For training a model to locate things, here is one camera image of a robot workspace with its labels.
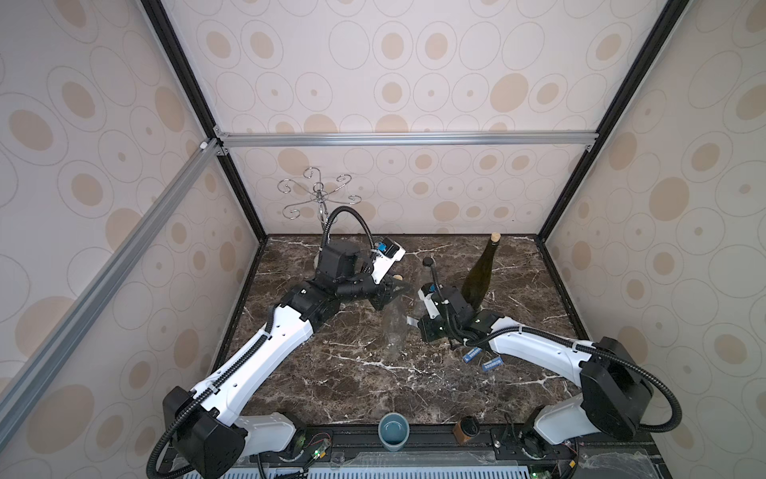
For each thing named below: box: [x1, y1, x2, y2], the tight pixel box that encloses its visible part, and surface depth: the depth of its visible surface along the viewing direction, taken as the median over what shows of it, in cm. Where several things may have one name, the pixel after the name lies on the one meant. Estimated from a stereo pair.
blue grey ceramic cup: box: [378, 412, 410, 453], surface depth 73 cm
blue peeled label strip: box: [482, 356, 504, 373], surface depth 89 cm
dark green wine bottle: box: [460, 232, 502, 311], surface depth 87 cm
